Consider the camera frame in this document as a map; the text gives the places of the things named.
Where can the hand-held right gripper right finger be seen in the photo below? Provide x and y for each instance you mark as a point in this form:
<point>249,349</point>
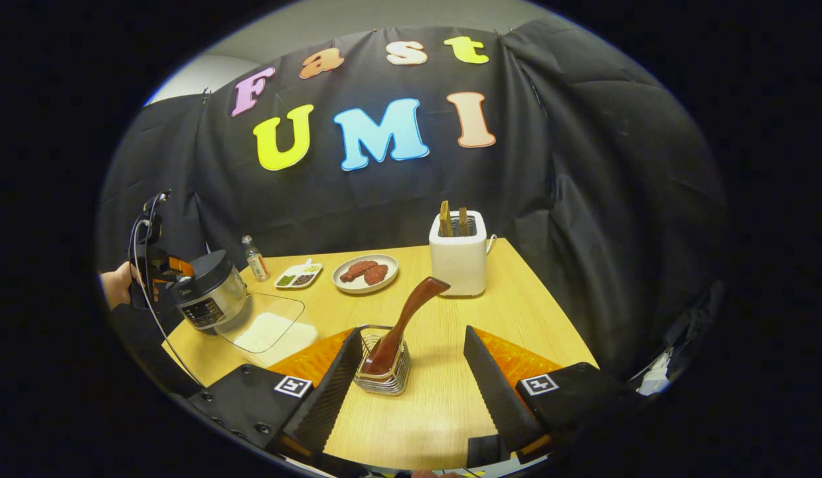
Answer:
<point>500,398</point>

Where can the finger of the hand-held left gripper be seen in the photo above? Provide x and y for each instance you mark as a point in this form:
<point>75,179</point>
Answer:
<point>172,267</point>

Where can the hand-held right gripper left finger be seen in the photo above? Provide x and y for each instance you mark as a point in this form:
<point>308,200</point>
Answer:
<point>331,398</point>

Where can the black silver rice cooker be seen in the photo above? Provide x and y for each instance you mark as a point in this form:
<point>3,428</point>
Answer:
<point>208,292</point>

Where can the glass tray of rice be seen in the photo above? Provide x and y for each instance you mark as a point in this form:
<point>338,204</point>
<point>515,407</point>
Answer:
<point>265,328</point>

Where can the dark wooden spoon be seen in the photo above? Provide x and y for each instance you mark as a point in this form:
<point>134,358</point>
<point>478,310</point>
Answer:
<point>411,312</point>

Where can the small black block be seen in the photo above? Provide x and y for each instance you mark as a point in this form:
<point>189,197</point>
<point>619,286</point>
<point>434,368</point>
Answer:
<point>487,451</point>

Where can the small clear glass bottle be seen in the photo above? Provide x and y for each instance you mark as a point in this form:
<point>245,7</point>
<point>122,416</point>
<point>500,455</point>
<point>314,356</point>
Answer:
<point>257,263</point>

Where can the white divided bean dish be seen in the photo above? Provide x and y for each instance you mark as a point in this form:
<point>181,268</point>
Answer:
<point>298,275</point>

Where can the red meat piece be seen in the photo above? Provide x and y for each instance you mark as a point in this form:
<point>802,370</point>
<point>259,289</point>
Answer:
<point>376,275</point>
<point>356,271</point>

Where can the white toaster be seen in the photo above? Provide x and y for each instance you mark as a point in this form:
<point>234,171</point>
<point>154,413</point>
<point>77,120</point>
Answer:
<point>457,265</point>

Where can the round white plate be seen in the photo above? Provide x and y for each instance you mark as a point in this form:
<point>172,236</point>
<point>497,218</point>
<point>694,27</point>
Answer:
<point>390,265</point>

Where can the white cloth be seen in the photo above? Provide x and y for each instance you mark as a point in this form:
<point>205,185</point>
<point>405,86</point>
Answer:
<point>653,378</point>

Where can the brown toast slice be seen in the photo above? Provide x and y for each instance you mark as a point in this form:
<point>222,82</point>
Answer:
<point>446,222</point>
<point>464,224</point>

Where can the pile of dark clothes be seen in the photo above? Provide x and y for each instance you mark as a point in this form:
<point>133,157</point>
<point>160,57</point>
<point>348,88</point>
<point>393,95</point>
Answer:
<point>690,332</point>

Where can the black backdrop cloth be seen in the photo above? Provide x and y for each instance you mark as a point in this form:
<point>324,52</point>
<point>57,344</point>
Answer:
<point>583,166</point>

